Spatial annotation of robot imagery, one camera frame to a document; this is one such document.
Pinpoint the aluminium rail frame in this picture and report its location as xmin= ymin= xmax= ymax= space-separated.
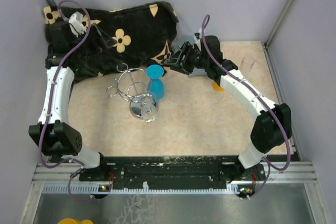
xmin=21 ymin=156 xmax=331 ymax=223

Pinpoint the blue denim cloth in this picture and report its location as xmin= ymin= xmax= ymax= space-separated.
xmin=174 ymin=36 xmax=207 ymax=78

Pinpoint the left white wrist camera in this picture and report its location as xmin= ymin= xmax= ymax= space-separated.
xmin=68 ymin=12 xmax=87 ymax=38

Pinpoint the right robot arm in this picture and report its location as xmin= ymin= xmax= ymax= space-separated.
xmin=162 ymin=36 xmax=292 ymax=180

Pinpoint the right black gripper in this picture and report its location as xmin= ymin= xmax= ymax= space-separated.
xmin=164 ymin=42 xmax=209 ymax=75

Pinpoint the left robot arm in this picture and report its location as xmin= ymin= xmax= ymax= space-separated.
xmin=28 ymin=24 xmax=109 ymax=180

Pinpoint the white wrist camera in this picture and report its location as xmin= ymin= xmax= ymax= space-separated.
xmin=68 ymin=12 xmax=87 ymax=38
xmin=193 ymin=31 xmax=202 ymax=44

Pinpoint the black floral blanket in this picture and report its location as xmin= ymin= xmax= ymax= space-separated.
xmin=43 ymin=1 xmax=179 ymax=83

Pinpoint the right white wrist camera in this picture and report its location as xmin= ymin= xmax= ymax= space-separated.
xmin=193 ymin=31 xmax=202 ymax=44

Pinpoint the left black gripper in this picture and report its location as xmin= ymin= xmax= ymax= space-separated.
xmin=70 ymin=23 xmax=117 ymax=58

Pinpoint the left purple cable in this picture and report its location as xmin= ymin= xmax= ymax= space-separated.
xmin=38 ymin=0 xmax=95 ymax=203

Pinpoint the clear champagne glass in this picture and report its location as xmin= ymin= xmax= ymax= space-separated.
xmin=240 ymin=56 xmax=255 ymax=72

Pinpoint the yellow object at bottom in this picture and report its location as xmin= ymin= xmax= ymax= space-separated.
xmin=58 ymin=218 xmax=93 ymax=224

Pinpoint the orange wine glass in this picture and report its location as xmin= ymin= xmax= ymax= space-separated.
xmin=212 ymin=82 xmax=225 ymax=92

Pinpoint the blue wine glass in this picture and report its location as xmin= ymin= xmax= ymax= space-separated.
xmin=146 ymin=65 xmax=164 ymax=100

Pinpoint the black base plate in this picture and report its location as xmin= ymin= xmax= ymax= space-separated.
xmin=79 ymin=156 xmax=266 ymax=190

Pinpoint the right corner aluminium post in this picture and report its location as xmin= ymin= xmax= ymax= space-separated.
xmin=264 ymin=0 xmax=296 ymax=49

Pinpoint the chrome wine glass rack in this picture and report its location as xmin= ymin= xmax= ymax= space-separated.
xmin=106 ymin=62 xmax=159 ymax=121

